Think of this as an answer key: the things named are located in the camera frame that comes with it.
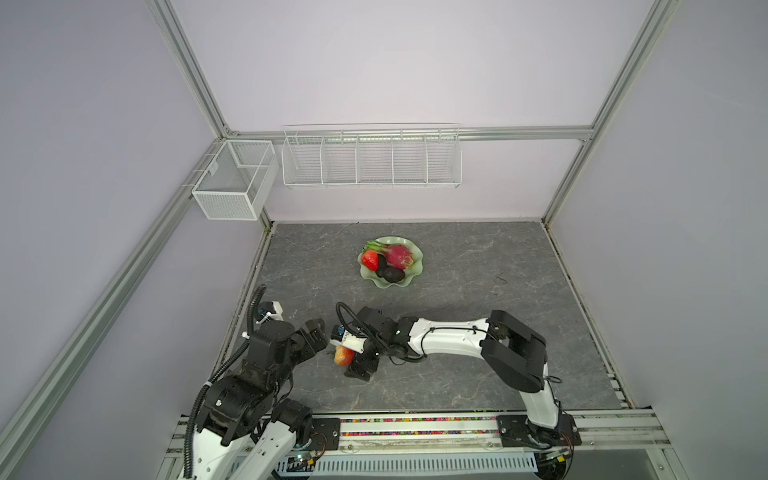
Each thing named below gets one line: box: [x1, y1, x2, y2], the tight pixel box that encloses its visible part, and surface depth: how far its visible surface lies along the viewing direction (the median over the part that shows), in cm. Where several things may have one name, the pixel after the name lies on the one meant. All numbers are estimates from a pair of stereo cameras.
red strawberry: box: [362, 249, 379, 271], surface depth 103 cm
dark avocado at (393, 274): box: [383, 266, 406, 283], surface depth 101 cm
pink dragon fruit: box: [365, 240, 414, 270], surface depth 103 cm
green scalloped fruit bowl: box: [391, 236, 423, 287], surface depth 104 cm
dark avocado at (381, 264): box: [376, 253, 387, 277], surface depth 104 cm
